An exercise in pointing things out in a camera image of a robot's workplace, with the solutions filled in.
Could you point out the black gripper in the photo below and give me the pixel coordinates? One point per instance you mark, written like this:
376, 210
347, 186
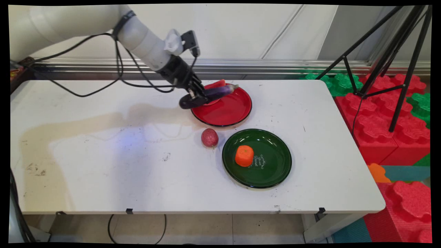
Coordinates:
177, 72

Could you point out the purple toy eggplant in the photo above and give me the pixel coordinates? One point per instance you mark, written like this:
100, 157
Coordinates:
220, 91

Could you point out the orange toy tangerine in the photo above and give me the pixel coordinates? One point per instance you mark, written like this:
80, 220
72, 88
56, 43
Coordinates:
244, 155

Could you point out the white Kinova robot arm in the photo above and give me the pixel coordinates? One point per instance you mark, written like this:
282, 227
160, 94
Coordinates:
69, 24

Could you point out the red toy watermelon slice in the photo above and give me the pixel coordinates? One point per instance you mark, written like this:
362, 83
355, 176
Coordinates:
217, 84

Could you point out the red round plate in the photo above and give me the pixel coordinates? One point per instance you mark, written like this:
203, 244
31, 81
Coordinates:
227, 110

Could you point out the pink red round toy fruit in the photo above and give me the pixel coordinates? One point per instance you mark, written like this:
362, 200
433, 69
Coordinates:
209, 137

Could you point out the dark green round plate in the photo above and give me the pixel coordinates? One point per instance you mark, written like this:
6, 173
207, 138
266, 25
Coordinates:
272, 162

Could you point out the green foam block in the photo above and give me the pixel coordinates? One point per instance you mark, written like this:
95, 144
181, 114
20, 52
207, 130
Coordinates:
336, 82
422, 106

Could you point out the large red foam block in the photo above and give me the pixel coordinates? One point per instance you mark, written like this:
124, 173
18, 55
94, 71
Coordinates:
375, 124

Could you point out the white table leg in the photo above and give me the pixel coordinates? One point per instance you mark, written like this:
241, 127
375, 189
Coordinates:
327, 227

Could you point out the low red foam block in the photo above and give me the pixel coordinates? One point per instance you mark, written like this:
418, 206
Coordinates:
389, 82

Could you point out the orange foam piece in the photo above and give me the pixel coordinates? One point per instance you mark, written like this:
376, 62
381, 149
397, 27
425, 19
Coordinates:
377, 173

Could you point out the black tripod stand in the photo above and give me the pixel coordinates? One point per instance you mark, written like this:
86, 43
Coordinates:
403, 51

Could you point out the teal foam mat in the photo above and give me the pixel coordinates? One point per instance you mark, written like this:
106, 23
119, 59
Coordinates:
406, 173
351, 232

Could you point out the small green foam piece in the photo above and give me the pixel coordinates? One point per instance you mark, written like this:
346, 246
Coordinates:
424, 161

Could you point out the red foam block with studs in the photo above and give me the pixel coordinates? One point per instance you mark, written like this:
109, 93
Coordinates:
406, 213

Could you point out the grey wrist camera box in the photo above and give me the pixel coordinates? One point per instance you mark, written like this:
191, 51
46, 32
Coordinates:
190, 42

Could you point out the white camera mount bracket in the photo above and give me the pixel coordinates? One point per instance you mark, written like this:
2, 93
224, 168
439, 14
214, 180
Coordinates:
173, 42

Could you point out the aluminium wall rail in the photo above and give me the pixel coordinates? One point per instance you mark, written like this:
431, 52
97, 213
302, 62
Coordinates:
275, 65

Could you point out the dark object beside rail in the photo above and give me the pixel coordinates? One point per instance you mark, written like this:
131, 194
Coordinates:
19, 72

